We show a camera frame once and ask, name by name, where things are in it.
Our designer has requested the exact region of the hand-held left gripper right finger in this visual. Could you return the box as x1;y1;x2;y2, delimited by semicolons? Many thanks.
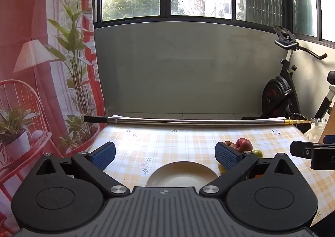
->
200;141;305;197

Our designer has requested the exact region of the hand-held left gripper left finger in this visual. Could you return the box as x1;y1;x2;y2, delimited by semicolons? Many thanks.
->
26;141;130;197

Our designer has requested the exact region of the cream plate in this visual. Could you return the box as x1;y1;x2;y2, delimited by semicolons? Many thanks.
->
146;161;219;188

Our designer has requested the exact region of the wooden board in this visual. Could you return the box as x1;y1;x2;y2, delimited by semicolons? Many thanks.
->
319;104;335;143

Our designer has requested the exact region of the white bag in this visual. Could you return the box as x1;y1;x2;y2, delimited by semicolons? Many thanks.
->
304;119;327;143

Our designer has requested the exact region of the telescopic metal pole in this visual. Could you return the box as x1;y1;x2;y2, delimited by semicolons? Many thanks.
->
84;115;326;126

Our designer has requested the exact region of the checked floral tablecloth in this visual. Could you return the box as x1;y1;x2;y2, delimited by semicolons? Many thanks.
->
85;115;335;227

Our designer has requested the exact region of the black exercise bike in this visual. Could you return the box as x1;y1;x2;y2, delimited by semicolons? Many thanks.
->
241;25;335;133

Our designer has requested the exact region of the printed red wall cloth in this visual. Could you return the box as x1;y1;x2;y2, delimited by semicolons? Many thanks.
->
0;0;106;235

